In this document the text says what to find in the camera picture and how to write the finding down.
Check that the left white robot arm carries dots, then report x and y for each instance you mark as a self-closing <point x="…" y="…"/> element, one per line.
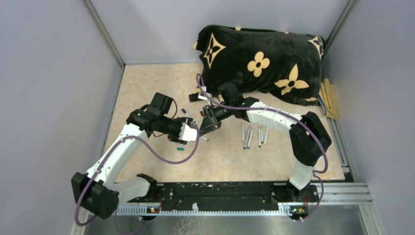
<point x="97" y="191"/>

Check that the barcode white blue pen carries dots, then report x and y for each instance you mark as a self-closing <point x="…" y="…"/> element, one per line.
<point x="247" y="137"/>

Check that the yellow cloth bundle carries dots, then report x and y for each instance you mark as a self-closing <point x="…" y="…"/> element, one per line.
<point x="327" y="100"/>

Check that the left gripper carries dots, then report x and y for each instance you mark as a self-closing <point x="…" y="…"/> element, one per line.
<point x="176" y="129"/>

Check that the yellow capped white marker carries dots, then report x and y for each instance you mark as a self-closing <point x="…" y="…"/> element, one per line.
<point x="266" y="135"/>

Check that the black floral plush blanket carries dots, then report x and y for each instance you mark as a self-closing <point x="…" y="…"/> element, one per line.
<point x="286" y="65"/>

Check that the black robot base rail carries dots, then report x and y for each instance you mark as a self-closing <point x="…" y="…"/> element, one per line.
<point x="227" y="196"/>

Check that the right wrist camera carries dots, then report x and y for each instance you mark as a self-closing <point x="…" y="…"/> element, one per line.
<point x="203" y="96"/>

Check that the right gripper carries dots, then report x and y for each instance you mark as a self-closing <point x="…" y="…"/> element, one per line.
<point x="210" y="122"/>

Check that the white marker blue text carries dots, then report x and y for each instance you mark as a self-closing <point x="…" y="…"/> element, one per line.
<point x="262" y="135"/>

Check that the green capped white marker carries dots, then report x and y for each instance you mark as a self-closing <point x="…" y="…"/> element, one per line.
<point x="248" y="143"/>

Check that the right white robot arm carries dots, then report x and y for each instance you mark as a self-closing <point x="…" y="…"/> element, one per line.
<point x="309" y="138"/>

